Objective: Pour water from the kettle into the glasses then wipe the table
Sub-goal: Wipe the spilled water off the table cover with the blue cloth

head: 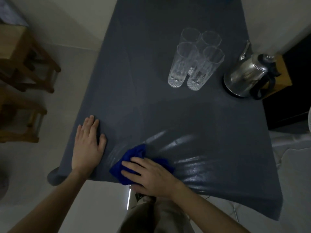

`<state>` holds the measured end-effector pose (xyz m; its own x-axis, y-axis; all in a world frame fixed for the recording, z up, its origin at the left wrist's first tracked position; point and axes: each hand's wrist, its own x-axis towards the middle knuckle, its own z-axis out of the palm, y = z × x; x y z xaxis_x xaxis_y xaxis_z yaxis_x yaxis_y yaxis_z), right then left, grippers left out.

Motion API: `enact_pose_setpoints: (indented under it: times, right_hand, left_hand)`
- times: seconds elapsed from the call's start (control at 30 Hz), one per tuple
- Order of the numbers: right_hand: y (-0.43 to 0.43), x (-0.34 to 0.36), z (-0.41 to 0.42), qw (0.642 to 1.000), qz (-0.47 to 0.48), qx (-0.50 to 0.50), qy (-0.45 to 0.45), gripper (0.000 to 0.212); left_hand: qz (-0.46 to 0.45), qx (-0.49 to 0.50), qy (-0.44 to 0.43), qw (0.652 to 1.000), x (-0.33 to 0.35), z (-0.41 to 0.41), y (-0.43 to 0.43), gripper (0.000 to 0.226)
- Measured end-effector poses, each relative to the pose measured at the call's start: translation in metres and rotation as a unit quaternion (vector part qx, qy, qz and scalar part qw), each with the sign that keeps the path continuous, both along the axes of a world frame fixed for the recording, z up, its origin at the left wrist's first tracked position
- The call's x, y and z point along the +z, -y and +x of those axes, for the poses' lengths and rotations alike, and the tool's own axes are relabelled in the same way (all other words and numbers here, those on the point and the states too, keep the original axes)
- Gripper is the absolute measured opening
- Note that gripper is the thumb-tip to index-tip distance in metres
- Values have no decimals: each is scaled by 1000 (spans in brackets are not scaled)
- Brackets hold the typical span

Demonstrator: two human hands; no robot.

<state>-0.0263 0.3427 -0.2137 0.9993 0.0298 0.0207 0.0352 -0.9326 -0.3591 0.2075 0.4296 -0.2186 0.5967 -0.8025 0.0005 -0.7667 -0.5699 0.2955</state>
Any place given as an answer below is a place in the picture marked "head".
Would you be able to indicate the person's left hand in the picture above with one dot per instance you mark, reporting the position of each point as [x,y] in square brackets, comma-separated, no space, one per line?
[86,152]

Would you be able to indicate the person's right hand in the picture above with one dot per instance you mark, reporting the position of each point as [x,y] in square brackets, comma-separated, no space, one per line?
[158,178]

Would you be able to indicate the blue cleaning cloth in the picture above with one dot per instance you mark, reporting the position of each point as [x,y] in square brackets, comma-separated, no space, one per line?
[136,152]

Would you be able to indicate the clear faceted glass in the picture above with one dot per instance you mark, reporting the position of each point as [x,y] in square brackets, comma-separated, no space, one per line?
[211,38]
[204,70]
[190,35]
[181,67]

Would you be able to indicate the person's right forearm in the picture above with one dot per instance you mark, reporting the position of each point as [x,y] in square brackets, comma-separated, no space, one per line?
[209,213]

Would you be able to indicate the person's left forearm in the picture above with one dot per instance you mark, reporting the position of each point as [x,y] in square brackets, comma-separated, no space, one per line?
[46,206]

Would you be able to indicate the person's beige trousers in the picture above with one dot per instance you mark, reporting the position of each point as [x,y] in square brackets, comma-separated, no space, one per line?
[155,215]

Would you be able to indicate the grey cloth-covered table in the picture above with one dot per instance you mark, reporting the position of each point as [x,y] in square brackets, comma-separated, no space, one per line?
[150,94]

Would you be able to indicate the white standing fan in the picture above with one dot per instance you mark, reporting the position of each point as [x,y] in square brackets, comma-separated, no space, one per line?
[296,172]

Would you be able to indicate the blue patterned table cover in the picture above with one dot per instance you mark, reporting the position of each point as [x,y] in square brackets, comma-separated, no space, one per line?
[8,9]

